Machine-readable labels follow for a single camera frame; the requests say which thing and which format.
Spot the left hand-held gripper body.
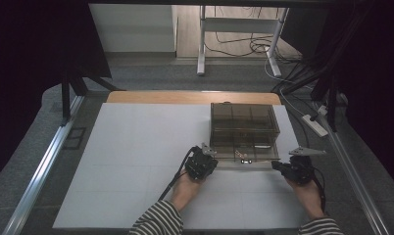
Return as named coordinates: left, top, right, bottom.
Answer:
left=183, top=142, right=220, bottom=181

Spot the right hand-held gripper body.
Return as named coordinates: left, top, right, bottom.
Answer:
left=280, top=146, right=327, bottom=186

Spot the smoky transparent drawer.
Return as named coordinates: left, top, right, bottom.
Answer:
left=211, top=132, right=281, bottom=165

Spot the smoky transparent jewellery box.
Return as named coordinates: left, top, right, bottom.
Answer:
left=209, top=102, right=281, bottom=150

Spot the person's right hand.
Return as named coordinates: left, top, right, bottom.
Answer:
left=284, top=177, right=325, bottom=220

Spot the person's left hand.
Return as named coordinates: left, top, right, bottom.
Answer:
left=170, top=170, right=206, bottom=212

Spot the white power strip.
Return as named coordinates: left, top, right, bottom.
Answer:
left=301, top=114, right=329, bottom=138

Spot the black metal stand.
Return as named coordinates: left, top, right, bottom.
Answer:
left=60, top=65, right=124, bottom=127
left=272, top=48, right=350, bottom=132

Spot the black curtain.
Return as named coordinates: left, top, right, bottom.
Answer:
left=0, top=0, right=113, bottom=188
left=281, top=0, right=394, bottom=194

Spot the white cabinet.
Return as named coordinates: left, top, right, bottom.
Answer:
left=88, top=3, right=179, bottom=54

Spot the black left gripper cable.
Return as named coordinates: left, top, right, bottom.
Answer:
left=157, top=146, right=199, bottom=202

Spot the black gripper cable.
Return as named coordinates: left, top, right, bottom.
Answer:
left=311, top=165, right=327, bottom=213
left=157, top=146, right=199, bottom=202

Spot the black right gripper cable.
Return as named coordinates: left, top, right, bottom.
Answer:
left=311, top=165, right=327, bottom=213

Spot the aluminium rail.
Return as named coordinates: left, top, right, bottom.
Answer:
left=2, top=94, right=85, bottom=235
left=312, top=101, right=382, bottom=235

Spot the white floor cable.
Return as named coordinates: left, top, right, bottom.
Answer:
left=264, top=48, right=319, bottom=117

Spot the tangle of black floor cables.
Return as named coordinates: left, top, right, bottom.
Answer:
left=204, top=6, right=304, bottom=65

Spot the black rectangular floor frame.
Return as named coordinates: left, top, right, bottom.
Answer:
left=63, top=126, right=87, bottom=151

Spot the white desk frame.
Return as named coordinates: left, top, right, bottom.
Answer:
left=196, top=5, right=290, bottom=78

